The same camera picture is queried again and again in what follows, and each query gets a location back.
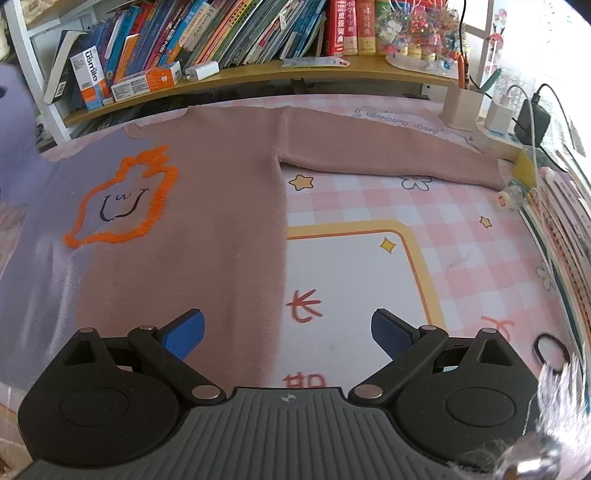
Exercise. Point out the purple and pink sweater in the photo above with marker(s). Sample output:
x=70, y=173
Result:
x=207, y=230

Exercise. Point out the stack of flat books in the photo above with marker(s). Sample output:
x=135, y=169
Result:
x=568, y=230

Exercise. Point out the colourful candy ornament display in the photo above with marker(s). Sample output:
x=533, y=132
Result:
x=415, y=32

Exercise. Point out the beige pen holder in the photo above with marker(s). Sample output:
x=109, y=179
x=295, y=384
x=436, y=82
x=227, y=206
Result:
x=464, y=108

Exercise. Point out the white orange toothpaste box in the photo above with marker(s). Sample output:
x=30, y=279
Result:
x=145, y=81

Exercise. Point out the white power strip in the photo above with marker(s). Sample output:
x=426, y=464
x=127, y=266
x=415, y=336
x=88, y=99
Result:
x=496, y=143

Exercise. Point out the wooden bookshelf with white frame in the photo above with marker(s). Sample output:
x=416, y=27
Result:
x=277, y=76

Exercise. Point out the light blue flat packet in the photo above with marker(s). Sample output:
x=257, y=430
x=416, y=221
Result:
x=314, y=62

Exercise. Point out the white power adapter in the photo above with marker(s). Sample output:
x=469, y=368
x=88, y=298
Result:
x=501, y=113

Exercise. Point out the white charger plug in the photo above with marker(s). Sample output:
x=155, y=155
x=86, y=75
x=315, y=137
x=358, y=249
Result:
x=202, y=70

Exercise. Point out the white blue orange carton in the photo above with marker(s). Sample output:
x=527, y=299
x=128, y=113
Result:
x=90, y=78

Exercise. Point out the black power adapter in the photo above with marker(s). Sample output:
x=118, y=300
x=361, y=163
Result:
x=531, y=122

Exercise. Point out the small clear wrapped candy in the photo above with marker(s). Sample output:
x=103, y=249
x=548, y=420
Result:
x=508, y=197

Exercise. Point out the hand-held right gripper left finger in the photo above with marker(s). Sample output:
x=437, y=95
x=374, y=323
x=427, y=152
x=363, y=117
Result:
x=182, y=332

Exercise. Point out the row of upright books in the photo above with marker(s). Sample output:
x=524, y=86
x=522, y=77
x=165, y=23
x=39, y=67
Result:
x=221, y=32

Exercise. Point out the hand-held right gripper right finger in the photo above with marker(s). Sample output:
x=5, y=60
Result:
x=392, y=332

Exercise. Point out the yellow packet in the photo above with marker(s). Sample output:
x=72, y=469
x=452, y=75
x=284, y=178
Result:
x=525, y=168

